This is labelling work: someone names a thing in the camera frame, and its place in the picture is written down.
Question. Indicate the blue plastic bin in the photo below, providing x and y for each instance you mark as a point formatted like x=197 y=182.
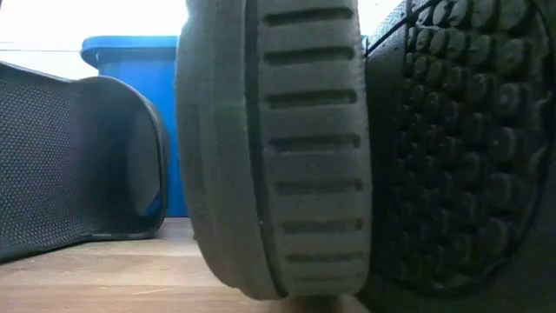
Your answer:
x=143 y=87

